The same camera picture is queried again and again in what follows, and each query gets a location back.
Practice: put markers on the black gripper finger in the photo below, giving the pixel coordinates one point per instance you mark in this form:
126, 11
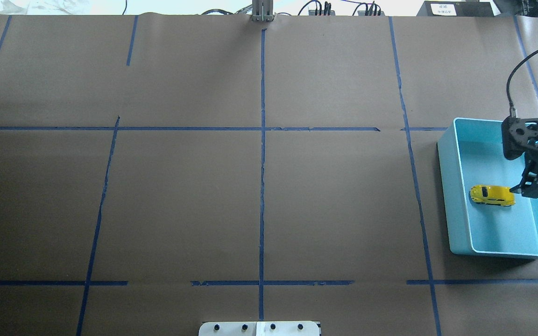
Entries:
524, 186
534, 189

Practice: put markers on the crumpled white cloth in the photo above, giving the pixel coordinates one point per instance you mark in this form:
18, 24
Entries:
45, 7

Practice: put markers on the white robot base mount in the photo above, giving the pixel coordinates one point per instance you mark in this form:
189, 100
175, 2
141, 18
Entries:
261, 328

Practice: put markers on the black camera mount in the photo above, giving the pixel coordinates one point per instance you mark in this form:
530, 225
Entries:
519, 136

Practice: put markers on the black box with label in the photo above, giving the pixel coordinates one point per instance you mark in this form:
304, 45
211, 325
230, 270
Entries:
455, 9

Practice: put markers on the light blue plastic bin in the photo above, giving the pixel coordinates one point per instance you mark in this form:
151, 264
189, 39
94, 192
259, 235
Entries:
470, 153

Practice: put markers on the aluminium frame post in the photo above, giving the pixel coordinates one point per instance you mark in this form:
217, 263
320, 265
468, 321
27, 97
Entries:
262, 11

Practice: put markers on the yellow beetle toy car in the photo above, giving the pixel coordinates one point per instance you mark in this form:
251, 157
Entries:
492, 195

